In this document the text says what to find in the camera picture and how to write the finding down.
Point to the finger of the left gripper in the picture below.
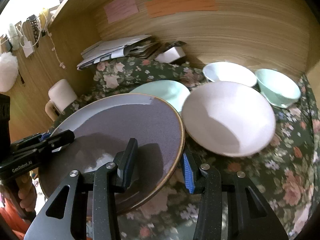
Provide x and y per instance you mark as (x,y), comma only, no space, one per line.
(54,142)
(30,141)

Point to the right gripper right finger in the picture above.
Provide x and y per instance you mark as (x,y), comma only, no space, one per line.
(231,205)

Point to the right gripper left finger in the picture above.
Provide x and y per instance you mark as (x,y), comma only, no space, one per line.
(64,214)

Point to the purple-grey plate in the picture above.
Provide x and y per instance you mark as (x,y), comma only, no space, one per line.
(103,128)

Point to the large pink bowl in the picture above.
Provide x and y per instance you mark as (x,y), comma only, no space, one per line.
(229,119)

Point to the mint green plate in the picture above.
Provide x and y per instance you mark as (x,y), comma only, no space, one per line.
(173,92)

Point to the white-blue bowl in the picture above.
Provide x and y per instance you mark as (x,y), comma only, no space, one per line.
(229,72)

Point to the mint green bowl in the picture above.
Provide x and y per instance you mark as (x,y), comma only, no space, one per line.
(277,88)

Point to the orange sleeve forearm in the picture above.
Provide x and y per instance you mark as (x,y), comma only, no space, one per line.
(14,221)

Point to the person's left hand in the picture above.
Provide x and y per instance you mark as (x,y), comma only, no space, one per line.
(26,194)

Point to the white fluffy pompom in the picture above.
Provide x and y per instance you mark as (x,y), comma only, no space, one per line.
(8,71)

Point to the floral tablecloth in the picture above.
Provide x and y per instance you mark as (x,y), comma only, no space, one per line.
(286,172)

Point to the white charger plug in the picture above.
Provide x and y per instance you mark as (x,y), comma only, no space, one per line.
(28,48)

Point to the stack of papers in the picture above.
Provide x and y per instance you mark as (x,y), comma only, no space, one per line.
(139,46)

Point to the beaded headband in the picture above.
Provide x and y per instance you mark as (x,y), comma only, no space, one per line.
(36,28)

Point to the pink sticky note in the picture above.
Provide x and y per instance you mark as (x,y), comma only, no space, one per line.
(120,9)

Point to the orange sticky note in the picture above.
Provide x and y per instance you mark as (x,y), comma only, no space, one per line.
(159,8)

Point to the cream mug with handle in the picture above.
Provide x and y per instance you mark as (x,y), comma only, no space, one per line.
(60,95)

